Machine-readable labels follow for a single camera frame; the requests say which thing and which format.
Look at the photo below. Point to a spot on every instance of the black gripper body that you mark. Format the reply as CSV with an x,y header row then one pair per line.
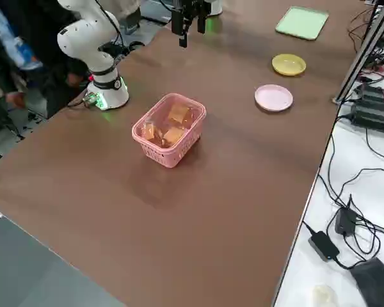
x,y
192,6

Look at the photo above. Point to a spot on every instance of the clear-wrapped bread pack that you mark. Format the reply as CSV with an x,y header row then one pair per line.
x,y
149,131
173,136
178,112

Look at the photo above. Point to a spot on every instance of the green rectangular tray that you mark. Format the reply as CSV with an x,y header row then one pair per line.
x,y
302,22

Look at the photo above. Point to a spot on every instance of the small pink plastic basket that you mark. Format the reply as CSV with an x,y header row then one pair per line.
x,y
166,156

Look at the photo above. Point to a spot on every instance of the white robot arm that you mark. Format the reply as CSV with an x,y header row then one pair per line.
x,y
80,41
215,8

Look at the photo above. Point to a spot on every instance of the yellow round plate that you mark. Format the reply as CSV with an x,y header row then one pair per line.
x,y
289,64

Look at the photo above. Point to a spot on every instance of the pinkish white round plate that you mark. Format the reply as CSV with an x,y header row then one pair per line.
x,y
273,97

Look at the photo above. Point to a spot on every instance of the person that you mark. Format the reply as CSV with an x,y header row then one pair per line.
x,y
6,48
128,19

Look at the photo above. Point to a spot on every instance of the black power supply unit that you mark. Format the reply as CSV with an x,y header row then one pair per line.
x,y
376,96
371,120

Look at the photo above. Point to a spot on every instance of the small black power adapter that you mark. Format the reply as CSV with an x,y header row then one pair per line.
x,y
345,220

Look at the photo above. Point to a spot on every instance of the black power brick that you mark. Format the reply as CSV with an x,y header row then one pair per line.
x,y
323,245

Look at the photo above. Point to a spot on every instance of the crumpled clear plastic wrap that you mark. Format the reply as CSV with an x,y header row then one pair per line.
x,y
323,294

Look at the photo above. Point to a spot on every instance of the dark grey pouch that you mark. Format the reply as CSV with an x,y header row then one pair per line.
x,y
374,281

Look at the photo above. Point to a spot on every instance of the aluminium frame post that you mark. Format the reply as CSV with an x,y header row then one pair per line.
x,y
362,48

